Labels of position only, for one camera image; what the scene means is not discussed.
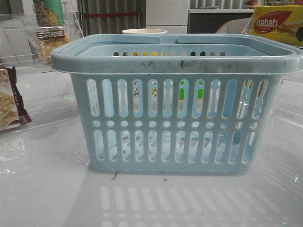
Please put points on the bagged bread with brown label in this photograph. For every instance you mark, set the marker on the bagged bread with brown label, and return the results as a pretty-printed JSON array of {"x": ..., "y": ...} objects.
[{"x": 50, "y": 39}]

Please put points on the light blue plastic basket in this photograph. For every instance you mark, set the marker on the light blue plastic basket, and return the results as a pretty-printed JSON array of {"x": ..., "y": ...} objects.
[{"x": 175, "y": 104}]

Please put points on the white paper cup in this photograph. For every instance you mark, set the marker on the white paper cup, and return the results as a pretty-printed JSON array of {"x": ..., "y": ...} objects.
[{"x": 143, "y": 31}]

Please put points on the white cabinet in background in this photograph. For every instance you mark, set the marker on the white cabinet in background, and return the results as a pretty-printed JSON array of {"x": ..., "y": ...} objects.
[{"x": 169, "y": 15}]

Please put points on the clear acrylic shelf right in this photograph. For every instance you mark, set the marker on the clear acrylic shelf right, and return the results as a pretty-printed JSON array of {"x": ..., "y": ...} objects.
[{"x": 289, "y": 107}]

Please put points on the clear acrylic shelf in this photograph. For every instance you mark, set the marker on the clear acrylic shelf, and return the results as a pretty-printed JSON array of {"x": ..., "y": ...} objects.
[
  {"x": 289, "y": 107},
  {"x": 19, "y": 44}
]

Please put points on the brown wafer snack packet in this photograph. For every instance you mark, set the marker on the brown wafer snack packet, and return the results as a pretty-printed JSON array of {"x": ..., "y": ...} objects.
[{"x": 12, "y": 110}]

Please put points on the green yellow cartoon package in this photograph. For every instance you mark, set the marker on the green yellow cartoon package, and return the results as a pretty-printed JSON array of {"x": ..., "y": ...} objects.
[{"x": 48, "y": 12}]

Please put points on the clear acrylic shelf left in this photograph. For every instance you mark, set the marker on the clear acrylic shelf left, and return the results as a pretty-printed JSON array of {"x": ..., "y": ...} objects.
[{"x": 19, "y": 44}]

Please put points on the yellow nabati wafer box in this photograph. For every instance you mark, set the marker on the yellow nabati wafer box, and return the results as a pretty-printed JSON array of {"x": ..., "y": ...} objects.
[{"x": 279, "y": 23}]

